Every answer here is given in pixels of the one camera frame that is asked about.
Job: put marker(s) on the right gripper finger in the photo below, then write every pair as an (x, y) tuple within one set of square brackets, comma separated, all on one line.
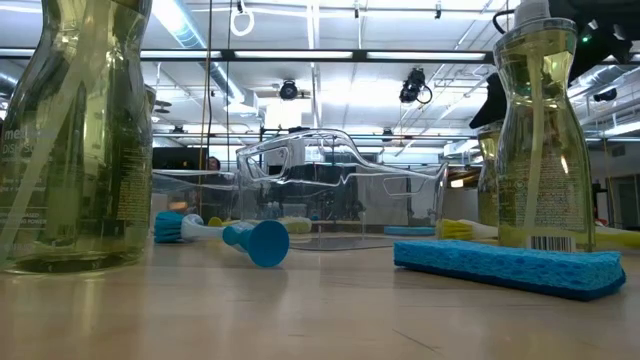
[(492, 107)]

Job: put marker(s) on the clear yellow-green soap pump bottle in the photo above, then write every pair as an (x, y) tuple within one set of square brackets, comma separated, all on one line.
[(487, 180)]

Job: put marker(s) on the soap bottle with barcode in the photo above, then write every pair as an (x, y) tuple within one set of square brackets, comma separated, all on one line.
[(542, 175)]

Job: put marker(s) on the blue dish brush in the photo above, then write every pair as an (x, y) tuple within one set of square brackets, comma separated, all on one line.
[(262, 243)]

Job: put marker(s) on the soap bottle with method label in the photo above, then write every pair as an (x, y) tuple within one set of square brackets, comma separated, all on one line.
[(75, 175)]

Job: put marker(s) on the black overhead light bar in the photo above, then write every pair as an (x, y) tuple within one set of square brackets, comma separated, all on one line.
[(360, 55)]

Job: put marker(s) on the person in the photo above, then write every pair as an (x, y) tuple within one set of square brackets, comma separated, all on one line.
[(214, 163)]

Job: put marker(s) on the small clear plastic bin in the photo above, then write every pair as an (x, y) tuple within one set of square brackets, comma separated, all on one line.
[(190, 195)]

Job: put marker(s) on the black monitor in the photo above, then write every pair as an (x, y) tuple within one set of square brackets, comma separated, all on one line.
[(175, 159)]

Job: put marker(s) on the silver ventilation duct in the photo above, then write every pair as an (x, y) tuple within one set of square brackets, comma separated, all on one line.
[(187, 35)]

